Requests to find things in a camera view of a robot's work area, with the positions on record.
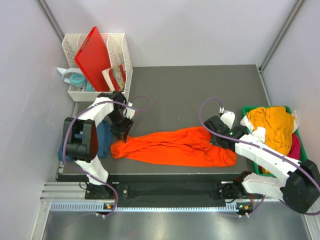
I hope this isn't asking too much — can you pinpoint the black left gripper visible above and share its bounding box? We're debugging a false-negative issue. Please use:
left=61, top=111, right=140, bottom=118
left=107, top=110, right=134, bottom=142

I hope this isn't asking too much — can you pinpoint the orange t shirt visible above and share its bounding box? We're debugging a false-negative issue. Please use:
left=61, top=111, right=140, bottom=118
left=110, top=126, right=237, bottom=167

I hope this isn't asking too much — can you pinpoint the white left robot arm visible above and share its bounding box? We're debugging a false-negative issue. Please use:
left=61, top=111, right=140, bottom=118
left=62, top=91, right=135, bottom=199

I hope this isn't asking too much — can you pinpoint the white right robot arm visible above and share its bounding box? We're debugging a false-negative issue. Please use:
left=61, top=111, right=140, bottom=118
left=201, top=116, right=320, bottom=216

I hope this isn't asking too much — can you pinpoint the folded blue t shirt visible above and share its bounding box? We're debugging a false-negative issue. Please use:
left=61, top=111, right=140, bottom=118
left=57, top=120, right=113, bottom=162

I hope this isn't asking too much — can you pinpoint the red patterned booklet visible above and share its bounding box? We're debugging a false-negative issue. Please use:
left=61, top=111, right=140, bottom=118
left=102, top=64, right=126, bottom=92

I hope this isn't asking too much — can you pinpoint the yellow t shirt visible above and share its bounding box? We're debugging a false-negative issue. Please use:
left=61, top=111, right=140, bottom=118
left=246, top=106, right=296, bottom=175

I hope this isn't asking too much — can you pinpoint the red plastic board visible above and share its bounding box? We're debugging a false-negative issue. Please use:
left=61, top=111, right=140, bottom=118
left=74, top=26, right=111, bottom=92

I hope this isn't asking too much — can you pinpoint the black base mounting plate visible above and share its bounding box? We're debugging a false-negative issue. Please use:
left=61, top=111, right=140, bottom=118
left=84, top=173, right=253, bottom=208

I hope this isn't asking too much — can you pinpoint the white perforated organizer basket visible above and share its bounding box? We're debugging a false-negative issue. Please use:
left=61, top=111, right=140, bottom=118
left=62, top=27, right=133, bottom=102

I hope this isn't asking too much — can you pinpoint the magenta t shirt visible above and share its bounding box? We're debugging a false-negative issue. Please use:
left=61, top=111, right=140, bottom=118
left=287, top=133, right=301, bottom=160

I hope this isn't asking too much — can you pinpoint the green plastic bin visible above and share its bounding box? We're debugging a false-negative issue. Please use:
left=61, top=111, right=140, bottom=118
left=242, top=105, right=308, bottom=162

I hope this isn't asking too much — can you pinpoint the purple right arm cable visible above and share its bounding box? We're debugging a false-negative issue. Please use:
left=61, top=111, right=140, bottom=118
left=199, top=97, right=320, bottom=217

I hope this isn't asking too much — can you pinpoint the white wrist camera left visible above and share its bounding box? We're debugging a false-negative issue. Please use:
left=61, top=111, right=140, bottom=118
left=125, top=102, right=136, bottom=120

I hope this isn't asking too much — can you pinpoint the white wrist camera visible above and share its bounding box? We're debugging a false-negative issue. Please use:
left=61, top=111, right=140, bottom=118
left=125, top=102, right=136, bottom=120
left=219, top=107, right=236, bottom=129

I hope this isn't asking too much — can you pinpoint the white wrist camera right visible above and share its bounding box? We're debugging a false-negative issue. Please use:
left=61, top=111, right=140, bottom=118
left=219, top=107, right=236, bottom=129

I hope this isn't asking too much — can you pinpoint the grey slotted cable duct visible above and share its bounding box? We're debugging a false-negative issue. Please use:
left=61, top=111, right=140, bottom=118
left=50, top=201, right=250, bottom=213

